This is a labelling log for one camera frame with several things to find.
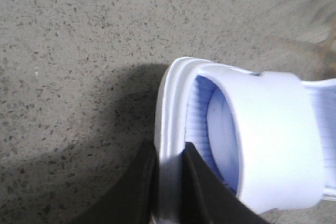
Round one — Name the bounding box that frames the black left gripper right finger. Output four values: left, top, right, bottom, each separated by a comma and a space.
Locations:
181, 143, 267, 223

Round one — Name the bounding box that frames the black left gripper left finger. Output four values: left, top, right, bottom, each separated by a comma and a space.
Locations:
71, 141, 156, 223

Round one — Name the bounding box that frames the light blue slipper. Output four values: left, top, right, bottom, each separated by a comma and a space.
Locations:
153, 57, 335, 223

